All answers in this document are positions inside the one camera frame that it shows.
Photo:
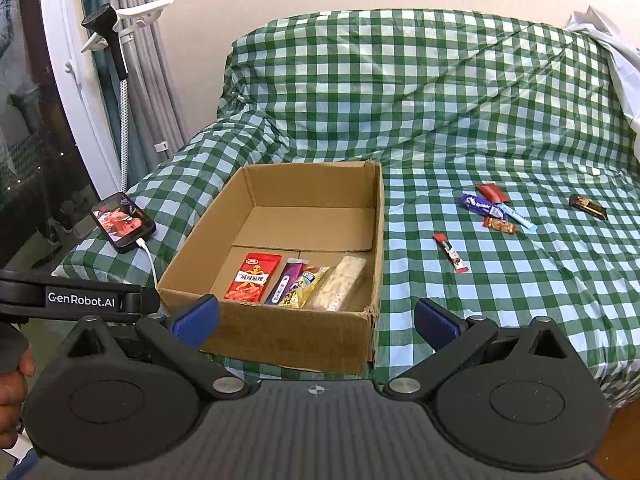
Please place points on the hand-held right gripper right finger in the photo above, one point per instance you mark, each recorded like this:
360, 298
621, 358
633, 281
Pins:
435, 322

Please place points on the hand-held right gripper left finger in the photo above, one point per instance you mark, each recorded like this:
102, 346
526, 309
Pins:
195, 322

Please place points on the large red snack packet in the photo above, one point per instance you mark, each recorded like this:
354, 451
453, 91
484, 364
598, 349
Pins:
252, 280

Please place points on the purple snack bar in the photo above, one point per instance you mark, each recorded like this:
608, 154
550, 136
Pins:
282, 282

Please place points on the brown cardboard box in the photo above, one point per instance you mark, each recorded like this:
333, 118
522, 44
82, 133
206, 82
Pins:
300, 340

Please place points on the yellow snack packet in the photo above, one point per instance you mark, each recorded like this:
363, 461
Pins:
305, 287

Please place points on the purple chocolate packet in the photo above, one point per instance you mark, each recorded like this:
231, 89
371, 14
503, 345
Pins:
480, 205

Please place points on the light blue snack bar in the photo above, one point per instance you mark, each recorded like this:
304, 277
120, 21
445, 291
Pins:
517, 217

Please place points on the dark brown gold bar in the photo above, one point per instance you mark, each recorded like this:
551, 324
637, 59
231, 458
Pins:
587, 206

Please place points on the person's left hand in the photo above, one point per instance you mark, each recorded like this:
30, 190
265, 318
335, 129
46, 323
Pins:
12, 400

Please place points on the pair of grey slippers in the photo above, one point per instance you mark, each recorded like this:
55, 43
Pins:
75, 212

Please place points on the black smartphone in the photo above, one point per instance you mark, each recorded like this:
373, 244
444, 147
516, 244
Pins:
122, 220

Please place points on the small orange snack packet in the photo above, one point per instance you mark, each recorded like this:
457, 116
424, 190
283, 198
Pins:
500, 226

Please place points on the small red snack packet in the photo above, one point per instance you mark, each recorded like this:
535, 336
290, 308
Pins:
493, 193

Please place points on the white curtain clip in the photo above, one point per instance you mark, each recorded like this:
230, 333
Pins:
160, 146

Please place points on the teal curtain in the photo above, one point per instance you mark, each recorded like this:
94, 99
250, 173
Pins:
107, 110

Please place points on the grey curtain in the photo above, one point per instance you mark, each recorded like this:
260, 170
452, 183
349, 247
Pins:
160, 85

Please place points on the green checkered blanket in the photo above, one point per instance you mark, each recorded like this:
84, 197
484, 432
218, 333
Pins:
400, 85

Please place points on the white hanger rack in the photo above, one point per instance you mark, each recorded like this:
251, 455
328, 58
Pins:
145, 12

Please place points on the white cloth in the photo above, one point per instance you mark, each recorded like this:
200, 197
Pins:
625, 70

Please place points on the white door frame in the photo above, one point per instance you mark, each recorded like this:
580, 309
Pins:
65, 35

